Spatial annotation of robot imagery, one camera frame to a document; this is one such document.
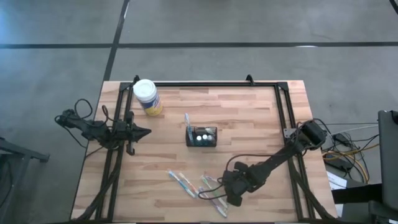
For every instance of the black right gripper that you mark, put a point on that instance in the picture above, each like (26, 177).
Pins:
(238, 182)

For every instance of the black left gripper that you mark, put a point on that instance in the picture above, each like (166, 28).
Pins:
(124, 132)

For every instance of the orange toothbrush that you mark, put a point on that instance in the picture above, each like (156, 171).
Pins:
(189, 185)

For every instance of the blue toothbrush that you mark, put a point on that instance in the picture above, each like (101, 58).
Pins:
(182, 184)
(187, 123)

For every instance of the small white round object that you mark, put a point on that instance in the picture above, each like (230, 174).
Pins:
(199, 137)
(205, 137)

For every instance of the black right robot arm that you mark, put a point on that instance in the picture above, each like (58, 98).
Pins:
(280, 157)

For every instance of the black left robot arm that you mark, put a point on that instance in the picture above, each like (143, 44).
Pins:
(90, 132)

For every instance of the Lysol wipes canister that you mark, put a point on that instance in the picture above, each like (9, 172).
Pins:
(147, 93)

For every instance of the white paper sheet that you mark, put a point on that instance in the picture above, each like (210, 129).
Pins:
(335, 180)

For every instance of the black power brick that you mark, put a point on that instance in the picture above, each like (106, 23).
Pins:
(339, 164)

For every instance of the dark grey stand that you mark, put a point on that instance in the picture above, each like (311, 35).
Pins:
(21, 152)

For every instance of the black stand foot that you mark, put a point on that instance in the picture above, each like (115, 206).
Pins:
(357, 194)

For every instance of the black cabinet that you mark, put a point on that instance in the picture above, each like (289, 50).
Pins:
(388, 155)

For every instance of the grey metal bracket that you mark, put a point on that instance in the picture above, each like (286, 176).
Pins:
(289, 132)

